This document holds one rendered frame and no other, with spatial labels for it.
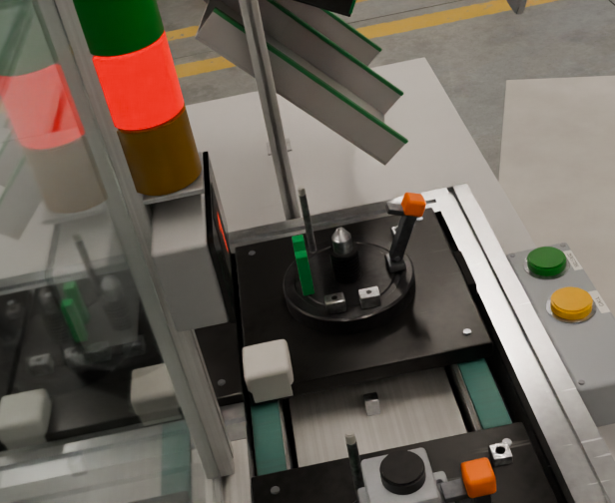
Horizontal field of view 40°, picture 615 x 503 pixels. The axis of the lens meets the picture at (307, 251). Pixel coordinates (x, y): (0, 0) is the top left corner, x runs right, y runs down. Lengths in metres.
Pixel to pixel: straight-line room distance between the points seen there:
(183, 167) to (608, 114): 0.95
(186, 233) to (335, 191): 0.72
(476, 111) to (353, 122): 2.19
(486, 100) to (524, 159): 1.98
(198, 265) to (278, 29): 0.61
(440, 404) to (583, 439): 0.15
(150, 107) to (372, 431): 0.43
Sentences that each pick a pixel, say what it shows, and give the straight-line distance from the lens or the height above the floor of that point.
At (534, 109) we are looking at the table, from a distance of 1.43.
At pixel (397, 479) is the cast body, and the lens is 0.57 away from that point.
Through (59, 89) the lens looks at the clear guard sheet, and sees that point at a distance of 0.48.
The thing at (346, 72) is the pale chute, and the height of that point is 1.06.
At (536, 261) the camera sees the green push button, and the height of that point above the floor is 0.97.
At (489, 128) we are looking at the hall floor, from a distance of 3.10.
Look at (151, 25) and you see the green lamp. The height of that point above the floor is 1.37.
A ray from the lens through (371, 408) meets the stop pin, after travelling 0.84.
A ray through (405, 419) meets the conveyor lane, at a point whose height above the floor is 0.92.
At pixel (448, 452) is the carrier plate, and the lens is 0.75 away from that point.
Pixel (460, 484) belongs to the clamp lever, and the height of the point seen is 1.06.
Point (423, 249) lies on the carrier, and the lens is 0.95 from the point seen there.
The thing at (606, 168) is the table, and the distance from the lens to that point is 1.28.
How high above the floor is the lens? 1.55
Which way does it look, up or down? 37 degrees down
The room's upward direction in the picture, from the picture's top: 11 degrees counter-clockwise
